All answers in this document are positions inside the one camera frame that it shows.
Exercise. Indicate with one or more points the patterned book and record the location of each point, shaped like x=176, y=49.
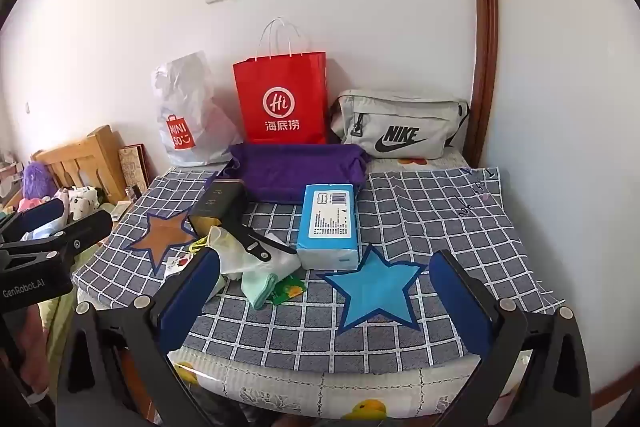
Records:
x=132, y=167

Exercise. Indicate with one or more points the purple cloth pouch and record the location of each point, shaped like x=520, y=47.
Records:
x=300, y=172

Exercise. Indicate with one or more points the small orange white packet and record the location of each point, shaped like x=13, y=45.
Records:
x=179, y=263

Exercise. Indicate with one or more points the dark green box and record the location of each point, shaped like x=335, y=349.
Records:
x=215, y=202

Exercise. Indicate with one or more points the wooden door frame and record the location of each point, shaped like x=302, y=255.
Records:
x=482, y=32

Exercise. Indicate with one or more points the white plastic shopping bag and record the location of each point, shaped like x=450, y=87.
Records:
x=190, y=107

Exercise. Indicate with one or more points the white glove mint cuff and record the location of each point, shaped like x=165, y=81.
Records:
x=260, y=287

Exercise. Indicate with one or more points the wooden headboard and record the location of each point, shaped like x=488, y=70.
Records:
x=95, y=157

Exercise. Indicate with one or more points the grey plaid blanket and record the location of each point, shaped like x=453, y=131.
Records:
x=425, y=217

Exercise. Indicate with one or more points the grey waist bag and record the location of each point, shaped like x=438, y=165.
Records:
x=400, y=112

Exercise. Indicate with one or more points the yellow plastic case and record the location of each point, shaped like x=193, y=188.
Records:
x=200, y=245

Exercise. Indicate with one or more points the red paper bag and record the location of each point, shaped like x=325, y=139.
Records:
x=280, y=77

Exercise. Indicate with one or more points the purple plush toy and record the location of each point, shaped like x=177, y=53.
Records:
x=36, y=179

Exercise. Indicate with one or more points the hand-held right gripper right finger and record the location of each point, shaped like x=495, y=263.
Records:
x=460, y=302

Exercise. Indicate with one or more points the blue tissue pack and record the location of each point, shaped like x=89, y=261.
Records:
x=325, y=252

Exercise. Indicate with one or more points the light green bedding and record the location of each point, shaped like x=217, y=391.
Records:
x=57, y=322

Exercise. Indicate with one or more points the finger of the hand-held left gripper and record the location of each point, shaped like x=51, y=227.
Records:
x=87, y=229
x=42, y=217

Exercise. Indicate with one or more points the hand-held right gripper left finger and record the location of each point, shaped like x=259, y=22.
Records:
x=192, y=292

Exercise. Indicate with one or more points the plain white glove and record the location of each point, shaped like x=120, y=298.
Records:
x=225, y=252

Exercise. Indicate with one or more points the green wet wipe packet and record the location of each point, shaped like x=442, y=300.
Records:
x=290, y=289

